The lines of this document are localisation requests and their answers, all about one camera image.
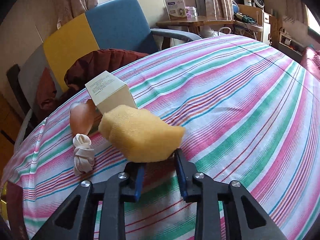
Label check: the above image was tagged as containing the small pink jar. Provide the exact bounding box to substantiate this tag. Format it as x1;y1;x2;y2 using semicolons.
185;6;198;18

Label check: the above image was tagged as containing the cream cardboard box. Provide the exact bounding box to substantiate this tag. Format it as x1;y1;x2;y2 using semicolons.
84;71;138;114

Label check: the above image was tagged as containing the peach plastic bottle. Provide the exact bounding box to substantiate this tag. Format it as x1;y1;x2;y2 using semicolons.
69;100;97;135

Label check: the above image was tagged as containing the smooth yellow sponge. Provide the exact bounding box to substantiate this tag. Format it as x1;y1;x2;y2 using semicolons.
98;105;186;163

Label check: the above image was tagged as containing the striped bed sheet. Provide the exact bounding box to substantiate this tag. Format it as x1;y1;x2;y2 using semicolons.
0;34;320;240

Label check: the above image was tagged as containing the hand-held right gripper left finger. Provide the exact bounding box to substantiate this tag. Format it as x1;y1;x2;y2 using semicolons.
32;162;145;240

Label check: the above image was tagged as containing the pink quilt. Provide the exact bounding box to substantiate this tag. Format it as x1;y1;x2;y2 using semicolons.
300;47;320;73

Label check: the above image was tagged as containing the maroon jacket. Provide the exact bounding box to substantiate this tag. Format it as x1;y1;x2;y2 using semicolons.
37;49;150;115

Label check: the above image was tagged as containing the reddish wooden board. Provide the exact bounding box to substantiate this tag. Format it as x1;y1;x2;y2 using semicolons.
0;180;28;240

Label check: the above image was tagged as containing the blue and yellow armchair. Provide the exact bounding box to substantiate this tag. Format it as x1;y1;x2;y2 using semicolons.
17;0;202;90

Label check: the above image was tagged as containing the white product box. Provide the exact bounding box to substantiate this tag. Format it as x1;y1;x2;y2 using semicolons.
164;0;187;20

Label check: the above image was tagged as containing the wooden side table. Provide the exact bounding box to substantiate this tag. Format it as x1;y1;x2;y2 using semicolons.
155;15;235;34

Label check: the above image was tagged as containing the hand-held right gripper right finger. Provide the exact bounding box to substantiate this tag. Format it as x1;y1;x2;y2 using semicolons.
174;149;288;240

